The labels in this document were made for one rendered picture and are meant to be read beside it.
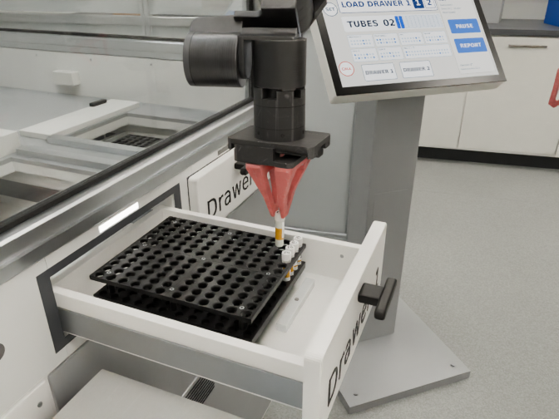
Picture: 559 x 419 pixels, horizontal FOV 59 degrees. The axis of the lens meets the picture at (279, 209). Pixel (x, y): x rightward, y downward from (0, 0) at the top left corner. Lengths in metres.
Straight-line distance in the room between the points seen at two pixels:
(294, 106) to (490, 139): 3.17
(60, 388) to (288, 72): 0.48
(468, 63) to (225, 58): 1.04
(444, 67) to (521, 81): 2.17
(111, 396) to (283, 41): 0.47
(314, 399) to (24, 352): 0.34
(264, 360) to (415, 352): 1.36
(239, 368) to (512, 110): 3.23
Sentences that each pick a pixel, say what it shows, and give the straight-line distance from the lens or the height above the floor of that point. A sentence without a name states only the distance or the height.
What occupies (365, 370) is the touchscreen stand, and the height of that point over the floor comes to 0.04.
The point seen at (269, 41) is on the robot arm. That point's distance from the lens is 0.52.
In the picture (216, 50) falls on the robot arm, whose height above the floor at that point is 1.17.
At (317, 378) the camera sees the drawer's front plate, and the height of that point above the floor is 0.90.
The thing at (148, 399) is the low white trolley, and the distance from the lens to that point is 0.68.
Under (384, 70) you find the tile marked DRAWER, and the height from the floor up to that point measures 1.01.
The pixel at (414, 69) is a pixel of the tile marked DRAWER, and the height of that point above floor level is 1.00.
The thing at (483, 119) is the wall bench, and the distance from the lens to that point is 3.61.
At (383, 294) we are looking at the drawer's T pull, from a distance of 0.57.
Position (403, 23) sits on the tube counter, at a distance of 1.44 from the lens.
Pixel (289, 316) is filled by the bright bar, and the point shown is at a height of 0.85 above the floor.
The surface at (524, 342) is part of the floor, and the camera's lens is 2.09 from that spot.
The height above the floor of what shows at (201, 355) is 0.87.
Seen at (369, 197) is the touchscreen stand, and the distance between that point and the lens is 1.53.
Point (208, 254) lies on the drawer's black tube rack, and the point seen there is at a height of 0.90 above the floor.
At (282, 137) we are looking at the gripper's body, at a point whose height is 1.08.
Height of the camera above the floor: 1.24
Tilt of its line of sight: 26 degrees down
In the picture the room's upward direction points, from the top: straight up
